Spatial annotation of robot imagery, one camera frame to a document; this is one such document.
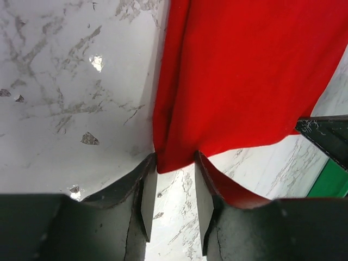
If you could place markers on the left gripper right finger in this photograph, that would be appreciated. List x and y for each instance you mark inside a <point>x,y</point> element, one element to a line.
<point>237,224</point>

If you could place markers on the green plastic bin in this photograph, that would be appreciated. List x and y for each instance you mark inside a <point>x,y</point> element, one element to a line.
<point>331,182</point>

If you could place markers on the plain red t-shirt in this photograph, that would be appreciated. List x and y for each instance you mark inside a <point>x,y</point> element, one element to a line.
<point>239,74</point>

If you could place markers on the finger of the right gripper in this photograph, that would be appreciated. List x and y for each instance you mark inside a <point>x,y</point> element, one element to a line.
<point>327,133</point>

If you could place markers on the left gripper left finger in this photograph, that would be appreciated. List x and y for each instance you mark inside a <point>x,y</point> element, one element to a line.
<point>114,223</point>

